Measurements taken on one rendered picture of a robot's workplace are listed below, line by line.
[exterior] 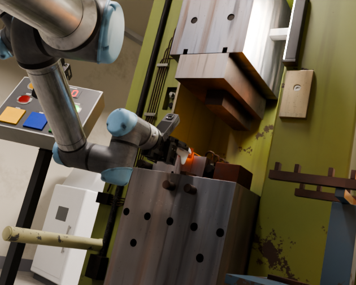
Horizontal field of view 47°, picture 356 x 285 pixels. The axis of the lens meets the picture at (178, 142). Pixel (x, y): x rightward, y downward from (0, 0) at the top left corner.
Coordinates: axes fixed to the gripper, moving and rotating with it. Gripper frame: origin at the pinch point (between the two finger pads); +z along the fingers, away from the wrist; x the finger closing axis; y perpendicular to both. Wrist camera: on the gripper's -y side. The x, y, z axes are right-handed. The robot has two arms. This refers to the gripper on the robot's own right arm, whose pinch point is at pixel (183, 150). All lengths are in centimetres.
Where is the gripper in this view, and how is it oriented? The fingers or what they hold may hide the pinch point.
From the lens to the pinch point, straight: 133.5
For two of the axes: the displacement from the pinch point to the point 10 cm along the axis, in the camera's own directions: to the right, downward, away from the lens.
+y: -2.2, 9.5, -2.1
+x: 8.4, 0.8, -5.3
